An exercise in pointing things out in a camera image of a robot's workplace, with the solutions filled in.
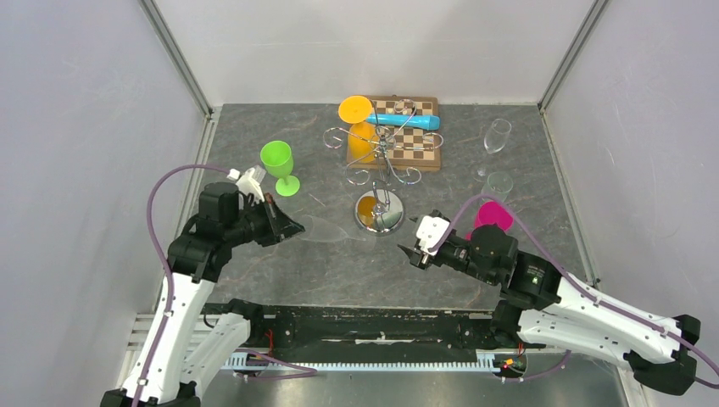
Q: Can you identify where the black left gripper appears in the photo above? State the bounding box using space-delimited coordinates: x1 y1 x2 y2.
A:
225 192 304 247

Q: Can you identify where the clear wine glass back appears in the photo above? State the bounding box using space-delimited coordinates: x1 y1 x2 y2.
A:
298 214 376 245

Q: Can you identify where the clear wine glass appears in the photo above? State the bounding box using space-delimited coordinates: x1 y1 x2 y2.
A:
471 118 512 181
481 171 514 203
298 214 376 245

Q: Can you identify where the chrome wine glass rack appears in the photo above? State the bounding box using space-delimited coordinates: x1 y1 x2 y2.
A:
322 119 427 235

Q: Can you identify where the pink plastic wine glass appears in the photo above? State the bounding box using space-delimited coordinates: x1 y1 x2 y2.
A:
465 201 515 240

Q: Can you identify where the green plastic wine glass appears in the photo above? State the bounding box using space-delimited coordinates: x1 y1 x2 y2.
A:
260 140 300 197

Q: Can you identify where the clear wine glass front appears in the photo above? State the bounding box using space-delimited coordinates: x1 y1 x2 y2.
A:
481 171 514 203

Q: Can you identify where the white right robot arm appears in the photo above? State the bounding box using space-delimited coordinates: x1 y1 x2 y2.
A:
403 210 700 396

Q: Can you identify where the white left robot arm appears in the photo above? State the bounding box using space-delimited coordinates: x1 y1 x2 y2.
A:
100 181 304 406

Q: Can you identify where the orange plastic wine glass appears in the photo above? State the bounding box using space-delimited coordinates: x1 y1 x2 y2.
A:
337 95 376 164

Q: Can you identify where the wooden chess board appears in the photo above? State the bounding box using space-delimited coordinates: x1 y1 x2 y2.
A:
368 95 443 172

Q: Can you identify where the blue cylindrical tube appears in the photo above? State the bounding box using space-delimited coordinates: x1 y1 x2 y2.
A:
365 114 441 131

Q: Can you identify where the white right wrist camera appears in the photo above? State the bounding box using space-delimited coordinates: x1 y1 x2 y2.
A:
415 219 450 256

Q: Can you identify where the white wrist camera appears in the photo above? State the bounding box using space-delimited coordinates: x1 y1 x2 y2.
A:
226 165 267 202
415 219 450 256

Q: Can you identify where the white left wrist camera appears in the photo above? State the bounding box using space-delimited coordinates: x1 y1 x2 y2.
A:
226 165 267 202

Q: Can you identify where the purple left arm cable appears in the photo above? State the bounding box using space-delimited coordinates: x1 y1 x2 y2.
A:
129 164 319 407

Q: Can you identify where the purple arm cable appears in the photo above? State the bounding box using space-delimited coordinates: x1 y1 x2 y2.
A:
429 192 719 390
129 164 319 407

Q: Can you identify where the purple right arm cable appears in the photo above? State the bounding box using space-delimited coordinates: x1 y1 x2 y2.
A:
429 192 719 390

